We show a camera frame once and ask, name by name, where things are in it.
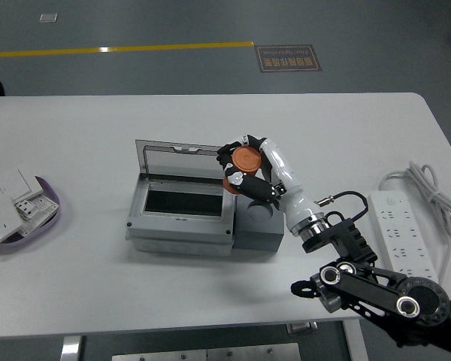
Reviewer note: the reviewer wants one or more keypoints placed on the metal table bracket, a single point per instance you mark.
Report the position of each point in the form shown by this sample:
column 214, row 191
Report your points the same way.
column 302, row 328

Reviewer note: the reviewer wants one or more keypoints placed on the white wall switch plate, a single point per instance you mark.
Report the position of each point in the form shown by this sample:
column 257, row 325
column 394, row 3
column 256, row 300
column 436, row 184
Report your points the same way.
column 17, row 184

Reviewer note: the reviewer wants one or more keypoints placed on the brown floor sign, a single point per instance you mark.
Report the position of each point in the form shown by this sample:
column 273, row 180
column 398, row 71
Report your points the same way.
column 288, row 58

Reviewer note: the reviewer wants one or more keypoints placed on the grey box with clear lid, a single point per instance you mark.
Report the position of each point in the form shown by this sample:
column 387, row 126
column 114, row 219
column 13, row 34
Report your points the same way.
column 180, row 233

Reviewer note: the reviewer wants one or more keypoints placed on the orange cylinder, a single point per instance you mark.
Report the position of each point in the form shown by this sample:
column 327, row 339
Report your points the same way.
column 247, row 159

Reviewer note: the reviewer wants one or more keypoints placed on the grey cube with round hole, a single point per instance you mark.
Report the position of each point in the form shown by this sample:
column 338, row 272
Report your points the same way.
column 257, row 237

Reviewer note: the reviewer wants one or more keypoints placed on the white table leg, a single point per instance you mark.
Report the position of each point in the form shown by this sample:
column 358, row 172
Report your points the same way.
column 355, row 342
column 72, row 349

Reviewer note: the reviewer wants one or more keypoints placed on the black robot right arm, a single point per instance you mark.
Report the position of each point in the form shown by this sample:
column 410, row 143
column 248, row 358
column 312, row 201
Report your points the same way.
column 376, row 291

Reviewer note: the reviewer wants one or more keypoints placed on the white power strip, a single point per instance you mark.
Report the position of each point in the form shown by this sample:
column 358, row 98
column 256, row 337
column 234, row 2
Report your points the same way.
column 402, row 233

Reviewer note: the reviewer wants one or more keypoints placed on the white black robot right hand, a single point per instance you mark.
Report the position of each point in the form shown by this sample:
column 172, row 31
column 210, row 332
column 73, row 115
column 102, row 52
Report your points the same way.
column 291, row 188

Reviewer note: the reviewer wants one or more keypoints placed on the purple tray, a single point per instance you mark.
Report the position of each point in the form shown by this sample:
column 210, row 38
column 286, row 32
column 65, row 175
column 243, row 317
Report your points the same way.
column 41, row 232

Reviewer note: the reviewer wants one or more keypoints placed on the grey metal base plate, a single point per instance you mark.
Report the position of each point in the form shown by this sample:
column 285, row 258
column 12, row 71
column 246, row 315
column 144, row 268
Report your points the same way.
column 206, row 354

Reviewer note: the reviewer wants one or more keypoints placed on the white socket module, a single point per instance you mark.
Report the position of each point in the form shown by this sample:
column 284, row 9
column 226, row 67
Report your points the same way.
column 34, row 207

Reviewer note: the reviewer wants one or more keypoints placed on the small grey floor plate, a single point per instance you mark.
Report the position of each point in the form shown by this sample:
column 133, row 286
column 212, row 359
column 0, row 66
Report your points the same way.
column 48, row 17

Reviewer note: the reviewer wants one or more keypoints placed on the yellow floor tape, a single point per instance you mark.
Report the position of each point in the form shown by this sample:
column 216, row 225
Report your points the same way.
column 135, row 48

